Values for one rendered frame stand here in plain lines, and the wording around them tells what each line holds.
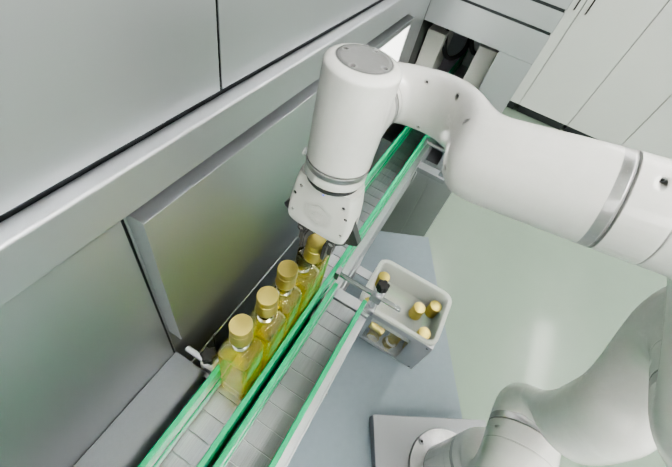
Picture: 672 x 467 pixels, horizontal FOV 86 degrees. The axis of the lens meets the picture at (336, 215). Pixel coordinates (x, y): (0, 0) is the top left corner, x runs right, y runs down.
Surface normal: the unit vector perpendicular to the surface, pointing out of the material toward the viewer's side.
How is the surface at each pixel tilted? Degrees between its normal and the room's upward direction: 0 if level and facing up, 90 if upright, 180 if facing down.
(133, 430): 0
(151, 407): 0
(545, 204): 83
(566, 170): 44
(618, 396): 49
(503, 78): 90
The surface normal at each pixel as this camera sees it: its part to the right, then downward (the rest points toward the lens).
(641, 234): -0.54, 0.45
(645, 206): -0.44, 0.01
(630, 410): -0.43, -0.25
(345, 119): -0.22, 0.71
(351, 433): 0.19, -0.64
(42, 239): 0.86, 0.48
